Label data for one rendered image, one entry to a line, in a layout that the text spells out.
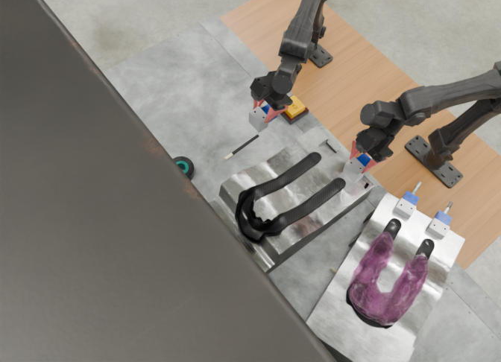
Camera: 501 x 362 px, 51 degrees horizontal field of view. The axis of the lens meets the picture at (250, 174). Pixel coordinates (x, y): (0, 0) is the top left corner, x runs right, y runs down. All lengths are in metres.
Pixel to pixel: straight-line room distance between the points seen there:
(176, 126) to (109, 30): 1.45
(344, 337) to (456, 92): 0.68
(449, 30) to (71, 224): 3.18
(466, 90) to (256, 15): 0.90
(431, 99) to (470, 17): 2.11
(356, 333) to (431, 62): 2.04
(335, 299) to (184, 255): 1.17
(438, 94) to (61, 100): 1.20
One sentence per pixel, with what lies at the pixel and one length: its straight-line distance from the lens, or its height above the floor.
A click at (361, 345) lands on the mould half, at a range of 1.40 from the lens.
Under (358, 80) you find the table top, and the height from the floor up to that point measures 0.80.
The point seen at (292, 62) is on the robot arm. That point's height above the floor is 1.17.
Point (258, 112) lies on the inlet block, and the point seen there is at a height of 0.96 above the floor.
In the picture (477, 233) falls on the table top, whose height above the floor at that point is 0.80.
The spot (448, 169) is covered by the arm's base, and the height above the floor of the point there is 0.81.
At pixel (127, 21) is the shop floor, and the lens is 3.11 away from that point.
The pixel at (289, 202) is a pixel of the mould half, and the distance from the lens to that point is 1.49.
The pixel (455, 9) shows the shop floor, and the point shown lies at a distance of 3.50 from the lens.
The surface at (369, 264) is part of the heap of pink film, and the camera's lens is 1.46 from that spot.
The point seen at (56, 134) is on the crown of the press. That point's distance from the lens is 0.30.
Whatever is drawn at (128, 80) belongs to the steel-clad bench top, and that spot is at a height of 0.80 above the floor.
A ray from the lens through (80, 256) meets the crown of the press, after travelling 0.26.
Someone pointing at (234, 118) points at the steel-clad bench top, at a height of 0.80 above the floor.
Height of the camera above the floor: 2.25
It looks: 63 degrees down
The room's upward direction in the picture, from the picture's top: 8 degrees clockwise
